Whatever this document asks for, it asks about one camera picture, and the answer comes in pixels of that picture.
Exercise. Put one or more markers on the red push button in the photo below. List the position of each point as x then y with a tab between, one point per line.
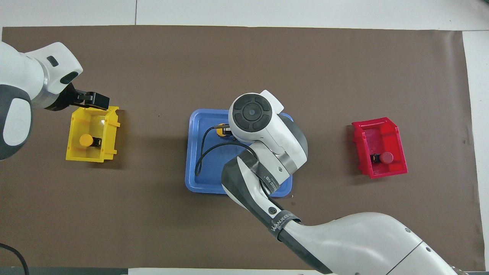
386	157

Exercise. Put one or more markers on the blue plastic tray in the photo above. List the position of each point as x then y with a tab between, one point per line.
206	183

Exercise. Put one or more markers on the red plastic bin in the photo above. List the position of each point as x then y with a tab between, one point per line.
376	141

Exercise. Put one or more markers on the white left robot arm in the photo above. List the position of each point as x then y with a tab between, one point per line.
19	76

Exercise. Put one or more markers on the brown paper mat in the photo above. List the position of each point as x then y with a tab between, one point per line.
153	221

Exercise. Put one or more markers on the yellow push button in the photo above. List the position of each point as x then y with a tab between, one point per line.
86	140
220	132

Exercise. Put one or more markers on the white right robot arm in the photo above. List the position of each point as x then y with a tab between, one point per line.
344	244

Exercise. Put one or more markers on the yellow plastic bin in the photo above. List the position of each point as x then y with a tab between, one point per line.
89	126

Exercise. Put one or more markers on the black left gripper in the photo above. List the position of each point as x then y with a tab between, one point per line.
65	99

